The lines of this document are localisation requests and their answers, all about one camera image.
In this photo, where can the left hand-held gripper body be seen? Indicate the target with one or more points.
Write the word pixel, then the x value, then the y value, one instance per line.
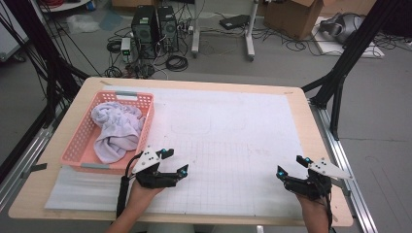
pixel 152 178

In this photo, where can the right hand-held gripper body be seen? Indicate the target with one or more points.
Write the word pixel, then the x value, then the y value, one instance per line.
pixel 307 187

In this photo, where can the lilac printed towel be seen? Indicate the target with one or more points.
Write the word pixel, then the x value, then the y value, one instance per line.
pixel 120 129

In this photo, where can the pink plastic basket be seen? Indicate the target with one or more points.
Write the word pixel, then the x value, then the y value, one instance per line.
pixel 81 152

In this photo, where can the person's right hand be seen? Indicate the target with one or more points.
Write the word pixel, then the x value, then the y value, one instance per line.
pixel 314 205

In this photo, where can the person's left hand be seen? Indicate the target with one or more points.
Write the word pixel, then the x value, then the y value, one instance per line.
pixel 142 197

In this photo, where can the wooden table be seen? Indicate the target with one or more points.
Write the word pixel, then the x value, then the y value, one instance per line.
pixel 311 145

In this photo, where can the white grid mat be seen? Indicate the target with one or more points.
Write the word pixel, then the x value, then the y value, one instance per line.
pixel 226 129

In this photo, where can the small white device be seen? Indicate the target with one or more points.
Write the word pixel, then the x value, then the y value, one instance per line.
pixel 125 48

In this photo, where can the white flat board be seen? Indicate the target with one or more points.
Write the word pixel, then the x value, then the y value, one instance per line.
pixel 330 48

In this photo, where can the black computer tower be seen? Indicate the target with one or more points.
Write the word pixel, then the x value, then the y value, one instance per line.
pixel 168 29
pixel 144 32

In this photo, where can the grey rounded device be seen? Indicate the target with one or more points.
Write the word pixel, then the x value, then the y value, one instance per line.
pixel 343 27

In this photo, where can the cardboard box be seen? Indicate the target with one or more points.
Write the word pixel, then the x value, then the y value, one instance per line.
pixel 291 19

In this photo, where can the blue plastic sheet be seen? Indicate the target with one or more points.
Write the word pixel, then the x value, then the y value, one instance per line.
pixel 111 21

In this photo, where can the black flat box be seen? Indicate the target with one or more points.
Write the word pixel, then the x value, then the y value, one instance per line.
pixel 234 21

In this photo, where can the clear plastic bag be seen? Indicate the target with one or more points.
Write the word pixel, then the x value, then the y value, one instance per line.
pixel 82 23

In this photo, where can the round white table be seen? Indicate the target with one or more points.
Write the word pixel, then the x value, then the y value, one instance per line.
pixel 64 5

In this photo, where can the white cabinet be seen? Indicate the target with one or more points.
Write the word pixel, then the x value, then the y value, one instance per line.
pixel 9 39

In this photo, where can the grey metal bracket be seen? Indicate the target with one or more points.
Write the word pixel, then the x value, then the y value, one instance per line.
pixel 341 187
pixel 34 169

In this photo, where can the aluminium rail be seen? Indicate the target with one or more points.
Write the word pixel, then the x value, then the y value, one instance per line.
pixel 359 207
pixel 29 149

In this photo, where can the black metal frame stand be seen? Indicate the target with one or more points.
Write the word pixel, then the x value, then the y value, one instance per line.
pixel 353 48
pixel 42 48

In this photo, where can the white stand frame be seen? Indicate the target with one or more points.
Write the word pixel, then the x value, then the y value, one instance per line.
pixel 251 32

